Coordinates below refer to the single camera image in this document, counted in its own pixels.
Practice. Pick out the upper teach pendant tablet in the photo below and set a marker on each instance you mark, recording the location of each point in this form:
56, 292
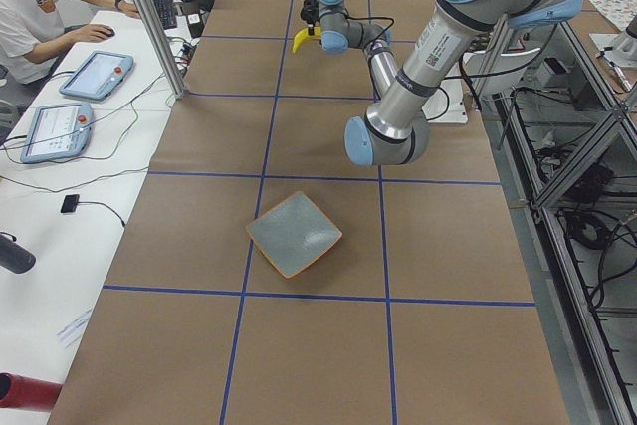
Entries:
97, 76

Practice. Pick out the teach pendant tablet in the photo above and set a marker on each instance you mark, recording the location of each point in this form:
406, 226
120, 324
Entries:
58, 132
97, 76

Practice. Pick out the small black box on cable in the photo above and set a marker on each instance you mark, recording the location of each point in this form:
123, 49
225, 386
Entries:
70, 203

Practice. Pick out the black keyboard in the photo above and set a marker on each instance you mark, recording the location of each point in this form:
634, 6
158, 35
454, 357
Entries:
166, 12

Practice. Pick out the lower teach pendant tablet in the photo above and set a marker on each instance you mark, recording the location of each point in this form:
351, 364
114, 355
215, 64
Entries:
58, 132

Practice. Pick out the aluminium frame post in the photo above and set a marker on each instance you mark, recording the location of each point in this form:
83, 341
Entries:
161, 46

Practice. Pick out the red cylinder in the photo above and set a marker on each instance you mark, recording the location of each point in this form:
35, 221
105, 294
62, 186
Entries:
26, 393

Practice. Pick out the person in white shirt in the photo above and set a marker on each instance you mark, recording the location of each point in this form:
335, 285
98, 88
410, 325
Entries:
33, 36

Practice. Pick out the black cylinder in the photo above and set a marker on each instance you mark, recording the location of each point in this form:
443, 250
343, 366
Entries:
13, 257

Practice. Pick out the aluminium frame rack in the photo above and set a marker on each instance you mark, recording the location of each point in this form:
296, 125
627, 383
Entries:
565, 135

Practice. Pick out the grey square plate orange rim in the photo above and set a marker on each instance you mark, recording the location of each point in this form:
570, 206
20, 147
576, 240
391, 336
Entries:
294, 234

